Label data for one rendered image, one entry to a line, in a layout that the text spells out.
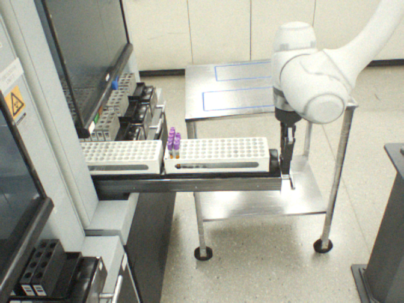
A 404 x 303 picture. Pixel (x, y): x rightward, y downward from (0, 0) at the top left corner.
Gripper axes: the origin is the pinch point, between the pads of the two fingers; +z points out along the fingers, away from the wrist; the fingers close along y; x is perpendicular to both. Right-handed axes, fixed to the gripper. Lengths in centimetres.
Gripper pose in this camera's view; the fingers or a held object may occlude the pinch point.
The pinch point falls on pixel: (284, 164)
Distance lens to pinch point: 114.1
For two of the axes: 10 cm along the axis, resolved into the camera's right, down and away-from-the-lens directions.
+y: -0.6, 6.1, -7.9
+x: 9.9, -0.3, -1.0
